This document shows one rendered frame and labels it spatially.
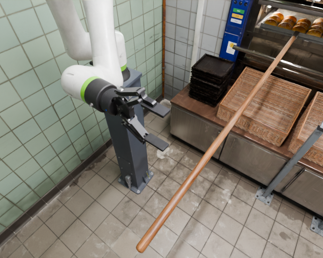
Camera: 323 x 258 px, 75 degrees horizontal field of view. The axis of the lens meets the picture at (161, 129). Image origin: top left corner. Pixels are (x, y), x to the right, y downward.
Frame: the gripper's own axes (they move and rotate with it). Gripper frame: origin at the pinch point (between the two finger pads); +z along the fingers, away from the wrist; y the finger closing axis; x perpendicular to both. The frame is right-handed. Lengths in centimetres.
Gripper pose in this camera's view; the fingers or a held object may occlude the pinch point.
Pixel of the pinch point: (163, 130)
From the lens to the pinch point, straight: 55.7
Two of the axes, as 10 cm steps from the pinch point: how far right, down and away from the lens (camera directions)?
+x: -6.1, 5.9, -5.3
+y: 0.0, 6.6, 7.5
